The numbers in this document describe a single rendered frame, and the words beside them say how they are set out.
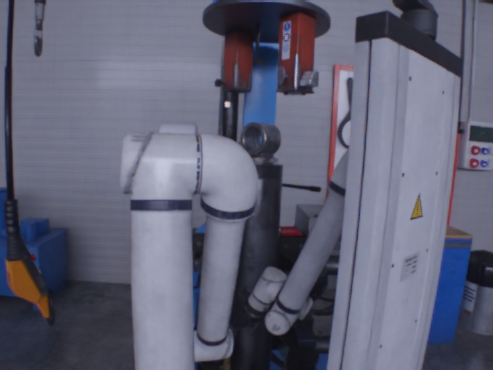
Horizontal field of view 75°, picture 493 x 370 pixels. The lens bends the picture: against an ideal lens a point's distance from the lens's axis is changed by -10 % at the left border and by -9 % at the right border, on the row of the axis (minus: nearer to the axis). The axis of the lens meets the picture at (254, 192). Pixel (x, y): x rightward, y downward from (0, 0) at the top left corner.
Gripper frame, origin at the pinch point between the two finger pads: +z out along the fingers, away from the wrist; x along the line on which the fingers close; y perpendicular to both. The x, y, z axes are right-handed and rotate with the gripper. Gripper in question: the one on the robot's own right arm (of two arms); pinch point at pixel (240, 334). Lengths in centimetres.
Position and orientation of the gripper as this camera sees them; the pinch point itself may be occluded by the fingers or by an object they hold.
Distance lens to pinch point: 153.4
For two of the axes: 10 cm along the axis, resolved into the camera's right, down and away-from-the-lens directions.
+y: 6.5, 5.2, -5.6
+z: -4.2, 8.6, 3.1
